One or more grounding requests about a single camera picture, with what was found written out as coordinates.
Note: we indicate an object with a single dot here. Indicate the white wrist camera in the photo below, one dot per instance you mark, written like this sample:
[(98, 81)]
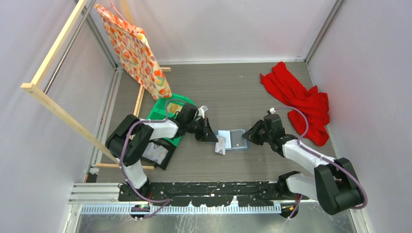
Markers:
[(271, 111), (202, 111)]

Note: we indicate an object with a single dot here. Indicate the black tray with paper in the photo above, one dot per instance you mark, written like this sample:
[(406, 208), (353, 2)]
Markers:
[(159, 153)]

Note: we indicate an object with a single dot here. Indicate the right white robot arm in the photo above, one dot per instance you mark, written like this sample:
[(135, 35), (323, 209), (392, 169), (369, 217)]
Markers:
[(333, 182)]

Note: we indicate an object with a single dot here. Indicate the wooden frame rack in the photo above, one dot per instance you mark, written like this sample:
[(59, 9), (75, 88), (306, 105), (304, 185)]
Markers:
[(33, 87)]

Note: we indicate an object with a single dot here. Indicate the white VIP credit card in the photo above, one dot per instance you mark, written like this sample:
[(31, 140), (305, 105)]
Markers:
[(220, 146)]

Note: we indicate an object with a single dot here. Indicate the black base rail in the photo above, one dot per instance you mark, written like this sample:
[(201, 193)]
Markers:
[(217, 194)]

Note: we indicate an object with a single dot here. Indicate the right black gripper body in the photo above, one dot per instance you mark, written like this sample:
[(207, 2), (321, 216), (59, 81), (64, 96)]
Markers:
[(268, 137)]

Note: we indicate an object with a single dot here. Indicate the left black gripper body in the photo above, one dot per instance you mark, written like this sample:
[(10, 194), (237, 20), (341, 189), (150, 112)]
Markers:
[(197, 127)]

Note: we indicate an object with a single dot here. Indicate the red cloth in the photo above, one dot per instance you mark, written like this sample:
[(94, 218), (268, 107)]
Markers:
[(313, 106)]

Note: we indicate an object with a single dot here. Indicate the floral orange fabric bag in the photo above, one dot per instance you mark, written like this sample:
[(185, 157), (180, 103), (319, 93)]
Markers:
[(131, 46)]

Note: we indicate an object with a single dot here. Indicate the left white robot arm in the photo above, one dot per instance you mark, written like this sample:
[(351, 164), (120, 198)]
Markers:
[(136, 140)]

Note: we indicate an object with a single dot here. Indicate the dark grey credit card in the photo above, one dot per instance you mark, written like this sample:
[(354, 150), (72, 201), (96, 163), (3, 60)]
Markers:
[(236, 139)]

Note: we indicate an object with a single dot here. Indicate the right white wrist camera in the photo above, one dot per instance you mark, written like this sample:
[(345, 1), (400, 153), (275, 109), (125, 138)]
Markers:
[(271, 111)]

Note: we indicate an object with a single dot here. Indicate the green plastic bin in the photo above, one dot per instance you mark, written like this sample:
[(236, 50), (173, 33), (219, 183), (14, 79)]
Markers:
[(168, 111)]

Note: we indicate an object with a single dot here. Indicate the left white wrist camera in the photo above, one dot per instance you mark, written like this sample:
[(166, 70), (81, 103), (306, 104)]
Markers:
[(202, 111)]

